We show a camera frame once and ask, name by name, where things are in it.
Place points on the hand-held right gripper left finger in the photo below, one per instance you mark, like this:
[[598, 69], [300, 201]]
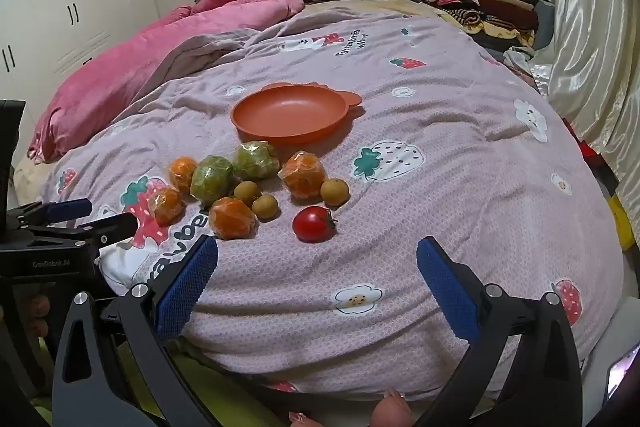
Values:
[[187, 287]]

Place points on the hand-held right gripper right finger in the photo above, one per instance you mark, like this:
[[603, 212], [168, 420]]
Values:
[[447, 292]]

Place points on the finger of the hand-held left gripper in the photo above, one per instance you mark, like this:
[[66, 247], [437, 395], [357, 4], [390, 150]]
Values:
[[67, 208], [107, 229]]

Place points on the plastic-wrapped orange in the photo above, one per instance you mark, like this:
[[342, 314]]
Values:
[[182, 172], [166, 205], [231, 218], [301, 174]]

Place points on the plastic-wrapped green mandarin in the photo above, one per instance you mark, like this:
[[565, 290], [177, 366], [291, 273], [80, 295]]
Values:
[[212, 179], [255, 159]]

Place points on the brown longan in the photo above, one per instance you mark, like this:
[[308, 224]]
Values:
[[265, 206], [334, 191], [246, 192]]

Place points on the red tomato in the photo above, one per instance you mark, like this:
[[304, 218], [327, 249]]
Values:
[[312, 224]]

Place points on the orange bear-eared plate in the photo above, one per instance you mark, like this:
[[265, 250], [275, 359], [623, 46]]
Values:
[[290, 112]]

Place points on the person's left hand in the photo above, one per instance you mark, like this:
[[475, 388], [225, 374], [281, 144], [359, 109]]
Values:
[[38, 308]]

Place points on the pink strawberry-print quilt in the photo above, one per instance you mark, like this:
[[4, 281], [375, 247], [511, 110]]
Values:
[[425, 207]]

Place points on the pink fleece blanket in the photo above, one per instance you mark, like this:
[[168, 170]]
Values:
[[125, 67]]

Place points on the yellow object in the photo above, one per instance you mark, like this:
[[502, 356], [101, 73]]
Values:
[[622, 222]]

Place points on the smartphone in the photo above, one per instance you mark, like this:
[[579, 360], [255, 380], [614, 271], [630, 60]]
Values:
[[622, 372]]

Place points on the red object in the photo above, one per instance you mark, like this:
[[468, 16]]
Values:
[[595, 152]]

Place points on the grey cushion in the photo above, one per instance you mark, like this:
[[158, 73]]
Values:
[[545, 27]]

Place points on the beige bed sheet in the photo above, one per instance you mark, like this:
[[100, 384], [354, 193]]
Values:
[[380, 7]]

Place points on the stack of folded clothes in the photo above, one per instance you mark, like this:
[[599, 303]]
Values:
[[500, 2]]

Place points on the cream satin curtain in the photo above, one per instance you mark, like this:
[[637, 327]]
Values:
[[575, 7]]

